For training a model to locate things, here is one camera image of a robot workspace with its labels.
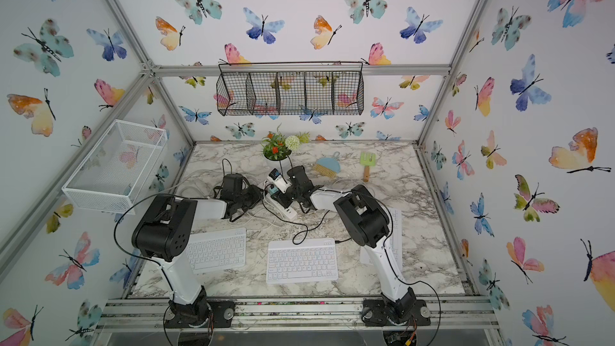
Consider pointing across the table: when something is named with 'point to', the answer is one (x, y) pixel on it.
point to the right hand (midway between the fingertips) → (275, 190)
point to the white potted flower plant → (276, 146)
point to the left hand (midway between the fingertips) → (269, 191)
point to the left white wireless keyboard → (218, 250)
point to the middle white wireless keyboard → (311, 260)
